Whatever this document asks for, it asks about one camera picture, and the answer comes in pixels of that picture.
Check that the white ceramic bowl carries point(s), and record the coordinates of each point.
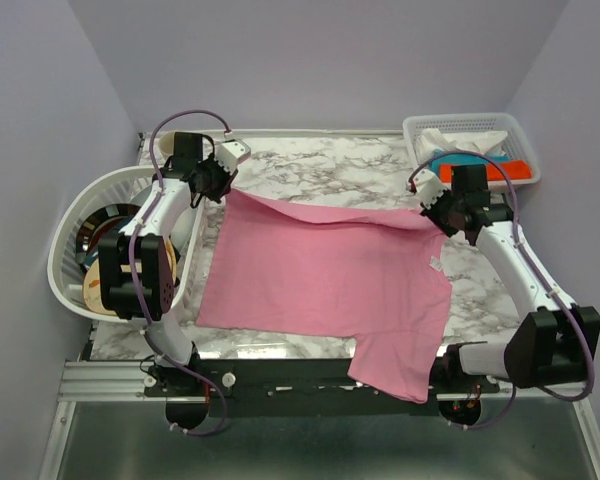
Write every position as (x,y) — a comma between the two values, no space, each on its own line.
(180,225)

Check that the teal folded t shirt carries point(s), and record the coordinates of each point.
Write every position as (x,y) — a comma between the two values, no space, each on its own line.
(454,159)

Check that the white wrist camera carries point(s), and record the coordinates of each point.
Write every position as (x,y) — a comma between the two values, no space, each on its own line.
(427,187)
(229,154)

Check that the white oval dish basket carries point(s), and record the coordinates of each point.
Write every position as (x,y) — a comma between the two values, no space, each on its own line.
(66,277)

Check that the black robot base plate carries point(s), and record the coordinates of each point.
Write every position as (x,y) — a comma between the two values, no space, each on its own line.
(301,387)

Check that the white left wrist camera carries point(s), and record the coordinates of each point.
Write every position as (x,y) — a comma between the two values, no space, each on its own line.
(229,154)

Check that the white folded t shirt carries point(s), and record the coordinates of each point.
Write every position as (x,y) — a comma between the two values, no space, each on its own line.
(433,140)

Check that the orange folded t shirt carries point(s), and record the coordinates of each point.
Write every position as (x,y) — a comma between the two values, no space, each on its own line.
(515,169)

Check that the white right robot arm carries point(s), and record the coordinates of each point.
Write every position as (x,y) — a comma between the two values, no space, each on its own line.
(556,340)

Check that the beige bird pattern plate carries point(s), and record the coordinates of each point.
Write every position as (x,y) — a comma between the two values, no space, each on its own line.
(91,284)

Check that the aluminium frame rail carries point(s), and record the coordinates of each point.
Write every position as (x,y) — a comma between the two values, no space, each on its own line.
(122,381)

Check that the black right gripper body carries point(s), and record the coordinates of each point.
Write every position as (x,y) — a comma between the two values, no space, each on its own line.
(442,212)

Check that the pink t shirt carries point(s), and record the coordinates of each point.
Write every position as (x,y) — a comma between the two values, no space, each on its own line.
(369,275)

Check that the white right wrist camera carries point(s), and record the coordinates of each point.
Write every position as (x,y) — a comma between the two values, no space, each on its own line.
(427,187)

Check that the dark striped rim plate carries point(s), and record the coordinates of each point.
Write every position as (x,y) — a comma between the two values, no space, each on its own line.
(95,225)

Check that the beige ceramic mug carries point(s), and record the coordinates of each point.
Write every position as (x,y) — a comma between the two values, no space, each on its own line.
(166,144)

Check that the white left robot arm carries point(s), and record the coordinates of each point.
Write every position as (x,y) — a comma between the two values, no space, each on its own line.
(135,270)

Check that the white plastic mesh basket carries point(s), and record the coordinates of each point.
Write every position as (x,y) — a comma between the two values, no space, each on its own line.
(516,146)

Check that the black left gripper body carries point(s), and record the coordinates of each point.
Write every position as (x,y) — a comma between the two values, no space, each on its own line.
(214,179)

